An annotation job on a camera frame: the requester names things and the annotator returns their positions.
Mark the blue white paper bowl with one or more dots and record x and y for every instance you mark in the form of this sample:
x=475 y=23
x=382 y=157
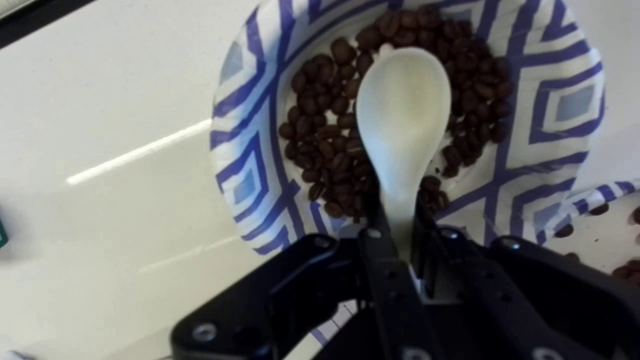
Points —
x=518 y=186

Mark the white plastic spoon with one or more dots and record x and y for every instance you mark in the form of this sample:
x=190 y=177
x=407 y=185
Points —
x=403 y=109

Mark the coffee beans in bowl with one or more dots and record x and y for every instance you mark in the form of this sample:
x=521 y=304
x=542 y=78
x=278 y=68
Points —
x=320 y=134

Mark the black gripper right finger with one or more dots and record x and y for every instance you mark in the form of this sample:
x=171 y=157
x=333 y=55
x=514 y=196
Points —
x=523 y=300

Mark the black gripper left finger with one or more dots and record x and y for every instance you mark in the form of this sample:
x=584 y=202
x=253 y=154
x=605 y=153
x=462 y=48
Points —
x=267 y=313

